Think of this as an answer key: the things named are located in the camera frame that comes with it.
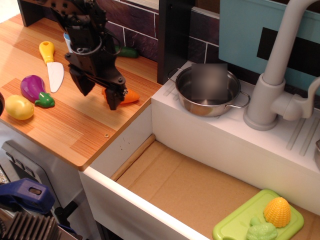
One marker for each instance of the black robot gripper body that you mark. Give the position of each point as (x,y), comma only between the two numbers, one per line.
(93,52)

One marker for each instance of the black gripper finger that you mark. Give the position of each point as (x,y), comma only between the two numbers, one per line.
(81,80)
(114,96)

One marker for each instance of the orange toy carrot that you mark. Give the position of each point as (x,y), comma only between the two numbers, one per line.
(130,97)

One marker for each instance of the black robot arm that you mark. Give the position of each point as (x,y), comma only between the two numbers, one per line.
(76,13)

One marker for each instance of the stainless steel pot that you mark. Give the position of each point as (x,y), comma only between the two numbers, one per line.
(208,89)

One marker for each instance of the light blue plastic cup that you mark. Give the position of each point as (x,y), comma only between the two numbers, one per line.
(68,42)

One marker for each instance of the green toy cucumber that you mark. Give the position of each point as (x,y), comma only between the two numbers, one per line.
(124,51)

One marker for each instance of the purple toy eggplant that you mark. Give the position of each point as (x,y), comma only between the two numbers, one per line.
(32,88)

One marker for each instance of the yellow toy potato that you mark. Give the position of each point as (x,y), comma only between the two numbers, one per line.
(19,107)

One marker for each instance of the white toy sink basin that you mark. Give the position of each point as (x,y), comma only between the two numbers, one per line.
(172,175)

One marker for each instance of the grey toy oven front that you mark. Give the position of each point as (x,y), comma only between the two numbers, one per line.
(21,160)

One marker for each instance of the blue clamp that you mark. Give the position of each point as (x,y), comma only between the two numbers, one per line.
(26,194)

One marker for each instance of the teal panel with black square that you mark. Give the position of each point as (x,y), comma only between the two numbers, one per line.
(247,32)

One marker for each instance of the grey toy faucet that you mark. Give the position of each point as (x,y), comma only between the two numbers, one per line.
(269,98)

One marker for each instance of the green plastic cutting board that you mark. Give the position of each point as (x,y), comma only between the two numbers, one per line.
(236,225)

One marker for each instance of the light green toy broccoli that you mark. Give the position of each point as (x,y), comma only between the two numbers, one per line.
(261,230)

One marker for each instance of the yellow toy corn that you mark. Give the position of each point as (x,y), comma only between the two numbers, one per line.
(278,212)

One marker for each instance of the yellow handled toy knife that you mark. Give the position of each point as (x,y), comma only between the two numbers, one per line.
(55,69)

